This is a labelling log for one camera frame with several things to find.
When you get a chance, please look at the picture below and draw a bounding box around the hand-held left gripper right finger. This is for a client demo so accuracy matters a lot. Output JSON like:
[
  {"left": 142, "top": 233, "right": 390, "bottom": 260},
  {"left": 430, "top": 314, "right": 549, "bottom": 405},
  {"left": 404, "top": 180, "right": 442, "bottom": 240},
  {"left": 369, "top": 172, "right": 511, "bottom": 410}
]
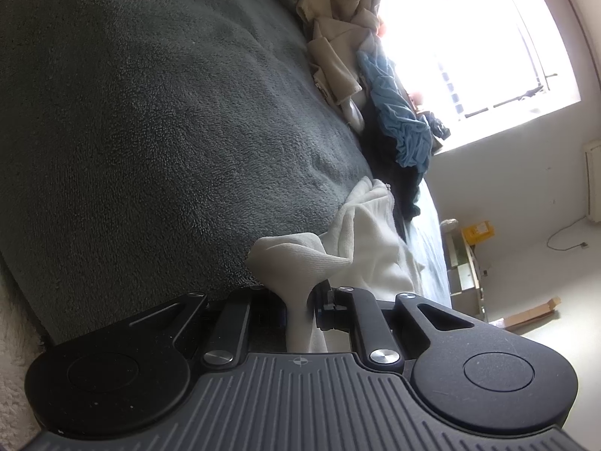
[{"left": 312, "top": 283, "right": 477, "bottom": 373}]

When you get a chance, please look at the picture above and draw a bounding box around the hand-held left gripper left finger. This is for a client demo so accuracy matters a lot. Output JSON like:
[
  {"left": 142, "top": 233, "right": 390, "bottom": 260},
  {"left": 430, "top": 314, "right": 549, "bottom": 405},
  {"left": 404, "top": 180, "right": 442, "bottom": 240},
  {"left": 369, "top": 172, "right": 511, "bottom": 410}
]
[{"left": 129, "top": 286, "right": 288, "bottom": 371}]

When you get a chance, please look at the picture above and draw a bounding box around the white sweatshirt with pink print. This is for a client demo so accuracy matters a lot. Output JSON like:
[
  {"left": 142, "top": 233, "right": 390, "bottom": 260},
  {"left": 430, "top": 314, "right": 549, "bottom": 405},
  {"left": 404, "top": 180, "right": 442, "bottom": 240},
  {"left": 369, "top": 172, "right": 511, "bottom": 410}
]
[{"left": 246, "top": 176, "right": 452, "bottom": 353}]

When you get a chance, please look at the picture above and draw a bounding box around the bedside cabinet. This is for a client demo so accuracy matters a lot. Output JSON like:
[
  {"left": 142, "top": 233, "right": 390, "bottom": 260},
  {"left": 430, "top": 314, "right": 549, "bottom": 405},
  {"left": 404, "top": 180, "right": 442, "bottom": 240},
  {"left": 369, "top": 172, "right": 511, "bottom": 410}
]
[{"left": 441, "top": 225, "right": 491, "bottom": 322}]

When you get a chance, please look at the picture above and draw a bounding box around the yellow box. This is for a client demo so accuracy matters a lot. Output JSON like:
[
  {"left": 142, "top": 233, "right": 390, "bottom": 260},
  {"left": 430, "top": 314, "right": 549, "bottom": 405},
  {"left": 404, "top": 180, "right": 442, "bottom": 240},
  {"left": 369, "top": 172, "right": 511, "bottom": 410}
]
[{"left": 462, "top": 223, "right": 496, "bottom": 246}]

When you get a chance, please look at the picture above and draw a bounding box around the black garment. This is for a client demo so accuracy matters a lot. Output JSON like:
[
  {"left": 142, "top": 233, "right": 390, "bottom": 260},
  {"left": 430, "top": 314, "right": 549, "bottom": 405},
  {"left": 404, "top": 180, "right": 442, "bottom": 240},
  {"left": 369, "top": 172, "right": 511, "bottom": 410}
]
[{"left": 361, "top": 98, "right": 435, "bottom": 221}]

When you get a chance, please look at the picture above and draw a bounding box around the flat cardboard piece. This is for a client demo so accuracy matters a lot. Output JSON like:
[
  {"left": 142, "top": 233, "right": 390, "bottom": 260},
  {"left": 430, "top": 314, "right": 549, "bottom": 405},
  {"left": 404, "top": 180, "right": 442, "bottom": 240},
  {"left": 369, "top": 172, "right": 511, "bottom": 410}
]
[{"left": 493, "top": 297, "right": 562, "bottom": 332}]

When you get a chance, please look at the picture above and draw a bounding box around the light blue garment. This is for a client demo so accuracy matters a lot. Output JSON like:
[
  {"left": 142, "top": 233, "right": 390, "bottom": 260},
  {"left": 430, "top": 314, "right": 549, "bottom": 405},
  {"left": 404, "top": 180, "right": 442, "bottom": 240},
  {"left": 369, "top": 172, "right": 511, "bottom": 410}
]
[{"left": 357, "top": 49, "right": 435, "bottom": 179}]

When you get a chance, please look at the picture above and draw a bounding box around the cream folded fleece garment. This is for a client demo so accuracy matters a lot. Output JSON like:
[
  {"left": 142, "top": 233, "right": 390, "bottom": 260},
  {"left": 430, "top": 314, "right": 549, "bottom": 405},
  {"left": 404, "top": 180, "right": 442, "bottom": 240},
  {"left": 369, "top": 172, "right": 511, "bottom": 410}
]
[{"left": 0, "top": 263, "right": 45, "bottom": 437}]

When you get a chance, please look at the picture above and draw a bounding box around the beige garment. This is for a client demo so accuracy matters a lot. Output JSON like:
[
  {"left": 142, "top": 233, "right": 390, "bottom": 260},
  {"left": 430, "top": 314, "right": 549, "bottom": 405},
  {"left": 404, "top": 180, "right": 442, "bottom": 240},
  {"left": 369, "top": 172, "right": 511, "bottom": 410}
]
[{"left": 296, "top": 0, "right": 381, "bottom": 106}]

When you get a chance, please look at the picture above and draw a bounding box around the white air conditioner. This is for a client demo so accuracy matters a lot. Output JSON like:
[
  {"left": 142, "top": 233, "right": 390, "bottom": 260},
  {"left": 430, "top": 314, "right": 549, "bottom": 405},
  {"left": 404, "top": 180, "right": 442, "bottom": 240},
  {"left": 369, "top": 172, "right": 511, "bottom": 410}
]
[{"left": 582, "top": 138, "right": 601, "bottom": 224}]

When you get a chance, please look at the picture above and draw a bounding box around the window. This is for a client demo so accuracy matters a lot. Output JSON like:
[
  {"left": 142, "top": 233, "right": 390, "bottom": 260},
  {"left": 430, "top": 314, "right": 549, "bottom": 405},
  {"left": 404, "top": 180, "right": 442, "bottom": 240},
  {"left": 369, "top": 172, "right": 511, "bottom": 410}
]
[{"left": 376, "top": 0, "right": 583, "bottom": 153}]

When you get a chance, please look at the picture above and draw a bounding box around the black power cable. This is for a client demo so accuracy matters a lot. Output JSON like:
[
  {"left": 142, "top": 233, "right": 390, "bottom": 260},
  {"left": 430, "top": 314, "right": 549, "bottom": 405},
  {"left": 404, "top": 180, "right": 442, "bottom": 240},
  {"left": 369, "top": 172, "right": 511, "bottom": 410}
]
[{"left": 547, "top": 218, "right": 590, "bottom": 251}]

